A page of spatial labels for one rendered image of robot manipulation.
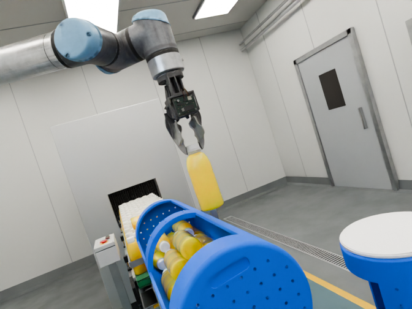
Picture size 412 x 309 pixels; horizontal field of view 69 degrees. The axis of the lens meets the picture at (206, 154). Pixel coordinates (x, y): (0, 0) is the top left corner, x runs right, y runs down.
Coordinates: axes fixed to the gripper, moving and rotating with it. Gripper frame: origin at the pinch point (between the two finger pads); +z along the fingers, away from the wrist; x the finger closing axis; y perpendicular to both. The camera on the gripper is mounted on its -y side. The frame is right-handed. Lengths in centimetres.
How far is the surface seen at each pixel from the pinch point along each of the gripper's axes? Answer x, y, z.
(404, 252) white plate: 35, 23, 40
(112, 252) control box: -38, -75, 36
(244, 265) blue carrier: -4.2, 26.9, 24.0
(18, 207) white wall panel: -195, -471, 2
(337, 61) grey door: 299, -272, -46
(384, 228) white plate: 43, 10, 40
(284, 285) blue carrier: 2.2, 27.0, 31.2
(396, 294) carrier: 31, 21, 50
